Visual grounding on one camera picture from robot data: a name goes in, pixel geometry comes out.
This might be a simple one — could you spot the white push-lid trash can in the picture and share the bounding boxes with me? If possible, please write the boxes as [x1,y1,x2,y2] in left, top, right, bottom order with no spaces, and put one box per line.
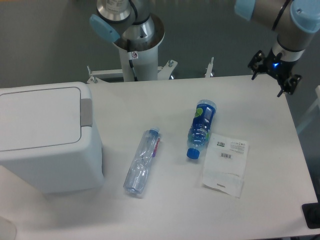
[0,82,104,194]

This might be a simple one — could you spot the clear plastic bag with labels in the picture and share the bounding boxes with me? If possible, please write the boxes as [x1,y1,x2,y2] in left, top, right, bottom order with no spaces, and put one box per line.
[202,134,249,198]

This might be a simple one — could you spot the black device at table edge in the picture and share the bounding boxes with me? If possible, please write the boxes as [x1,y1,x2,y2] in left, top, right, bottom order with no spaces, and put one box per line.
[301,202,320,229]

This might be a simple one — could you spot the blue label plastic bottle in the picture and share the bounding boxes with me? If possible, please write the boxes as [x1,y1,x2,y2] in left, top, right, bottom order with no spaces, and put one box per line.
[186,99,217,160]

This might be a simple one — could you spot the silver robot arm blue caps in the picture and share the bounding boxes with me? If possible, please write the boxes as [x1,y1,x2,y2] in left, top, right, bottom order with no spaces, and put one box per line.
[89,0,320,94]

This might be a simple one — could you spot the white metal base frame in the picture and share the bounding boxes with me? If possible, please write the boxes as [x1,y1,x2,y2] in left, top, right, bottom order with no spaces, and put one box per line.
[86,56,215,84]

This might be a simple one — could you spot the clear crushed plastic bottle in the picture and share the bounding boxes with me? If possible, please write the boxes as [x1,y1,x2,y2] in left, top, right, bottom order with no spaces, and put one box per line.
[123,127,161,196]

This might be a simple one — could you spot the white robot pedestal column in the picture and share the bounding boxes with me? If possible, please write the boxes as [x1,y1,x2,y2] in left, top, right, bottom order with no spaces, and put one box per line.
[114,13,165,82]

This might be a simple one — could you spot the white frame at right edge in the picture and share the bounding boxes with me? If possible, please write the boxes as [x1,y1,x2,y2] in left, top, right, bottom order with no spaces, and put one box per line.
[296,85,320,135]

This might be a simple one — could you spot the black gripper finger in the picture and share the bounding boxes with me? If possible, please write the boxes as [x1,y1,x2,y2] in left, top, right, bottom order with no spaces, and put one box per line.
[247,50,266,80]
[277,74,302,98]

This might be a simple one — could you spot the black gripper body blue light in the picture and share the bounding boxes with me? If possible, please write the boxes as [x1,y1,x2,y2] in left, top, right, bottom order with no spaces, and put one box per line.
[260,50,297,83]

